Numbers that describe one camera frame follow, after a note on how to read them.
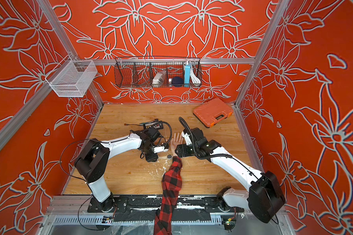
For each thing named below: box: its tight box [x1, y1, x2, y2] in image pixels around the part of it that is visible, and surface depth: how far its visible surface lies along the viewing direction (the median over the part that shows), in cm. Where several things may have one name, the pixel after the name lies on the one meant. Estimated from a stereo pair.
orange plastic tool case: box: [192, 97, 234, 129], surface depth 109 cm
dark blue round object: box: [171, 76, 184, 87], surface depth 97 cm
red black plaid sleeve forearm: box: [153, 155, 183, 235], surface depth 75 cm
